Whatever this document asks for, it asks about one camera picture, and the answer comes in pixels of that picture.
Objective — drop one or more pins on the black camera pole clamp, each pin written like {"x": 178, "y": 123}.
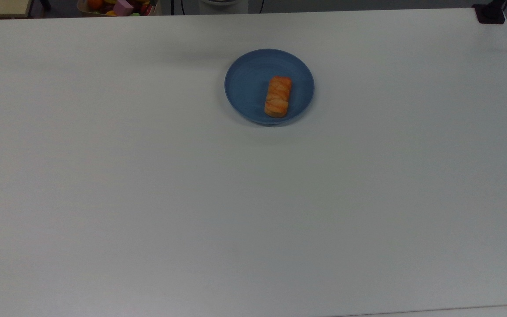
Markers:
{"x": 490, "y": 14}

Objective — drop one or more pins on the orange glazed bread roll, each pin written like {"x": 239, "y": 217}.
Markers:
{"x": 278, "y": 97}

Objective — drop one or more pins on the box of toy food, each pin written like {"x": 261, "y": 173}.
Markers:
{"x": 104, "y": 12}

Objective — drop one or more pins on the pink toy block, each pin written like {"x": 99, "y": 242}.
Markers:
{"x": 123, "y": 7}

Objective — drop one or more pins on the blue round plate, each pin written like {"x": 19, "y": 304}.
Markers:
{"x": 249, "y": 83}

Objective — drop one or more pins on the orange toy fruit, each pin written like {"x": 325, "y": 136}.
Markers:
{"x": 95, "y": 4}

